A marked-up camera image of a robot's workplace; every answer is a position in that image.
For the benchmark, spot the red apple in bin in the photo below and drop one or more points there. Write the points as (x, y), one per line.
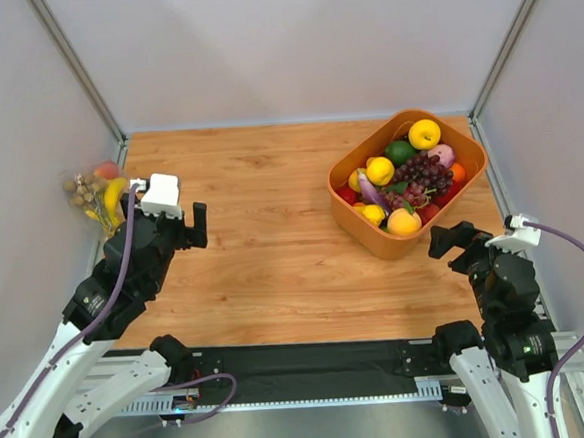
(427, 213)

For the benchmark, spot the yellow banana bunch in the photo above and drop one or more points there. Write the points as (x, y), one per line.
(101, 202)

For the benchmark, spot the red grape bunch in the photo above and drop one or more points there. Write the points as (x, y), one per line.
(406, 195)

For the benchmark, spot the red pepper in bin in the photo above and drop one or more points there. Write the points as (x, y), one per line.
(347, 194)

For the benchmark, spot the left aluminium frame post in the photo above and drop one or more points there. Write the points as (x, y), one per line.
(60, 40)

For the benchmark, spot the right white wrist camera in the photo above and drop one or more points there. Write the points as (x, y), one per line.
(519, 235)

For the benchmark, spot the orange plastic bin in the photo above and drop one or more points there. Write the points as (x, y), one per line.
(469, 153)

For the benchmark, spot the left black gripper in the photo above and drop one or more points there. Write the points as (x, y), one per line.
(176, 229)

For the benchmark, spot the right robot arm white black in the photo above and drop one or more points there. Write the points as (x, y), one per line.
(506, 364)

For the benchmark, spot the dark purple grape bunch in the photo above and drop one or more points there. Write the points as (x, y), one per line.
(425, 172)

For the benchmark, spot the orange fruit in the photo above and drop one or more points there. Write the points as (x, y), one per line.
(458, 173)

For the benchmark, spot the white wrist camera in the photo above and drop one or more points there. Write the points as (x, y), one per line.
(160, 195)
(519, 235)

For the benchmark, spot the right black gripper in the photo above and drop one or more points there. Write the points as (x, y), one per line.
(470, 250)

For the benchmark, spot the yellow apple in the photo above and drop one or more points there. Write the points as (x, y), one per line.
(424, 134)

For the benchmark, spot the purple onion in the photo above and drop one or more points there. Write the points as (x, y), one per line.
(443, 154)

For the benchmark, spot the peach fruit front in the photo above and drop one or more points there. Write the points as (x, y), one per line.
(403, 223)

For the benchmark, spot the green lime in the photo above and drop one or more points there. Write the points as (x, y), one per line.
(399, 152)

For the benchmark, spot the grey cable duct rail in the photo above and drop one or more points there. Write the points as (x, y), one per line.
(424, 388)

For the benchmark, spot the aluminium frame post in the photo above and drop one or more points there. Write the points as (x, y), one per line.
(507, 47)
(60, 40)

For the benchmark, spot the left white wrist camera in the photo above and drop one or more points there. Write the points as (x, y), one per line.
(160, 195)

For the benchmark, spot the right aluminium frame post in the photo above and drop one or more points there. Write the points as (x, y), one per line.
(507, 47)

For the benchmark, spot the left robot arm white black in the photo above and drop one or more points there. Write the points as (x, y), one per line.
(131, 273)

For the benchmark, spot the small yellow lemon front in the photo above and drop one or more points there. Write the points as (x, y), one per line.
(373, 213)

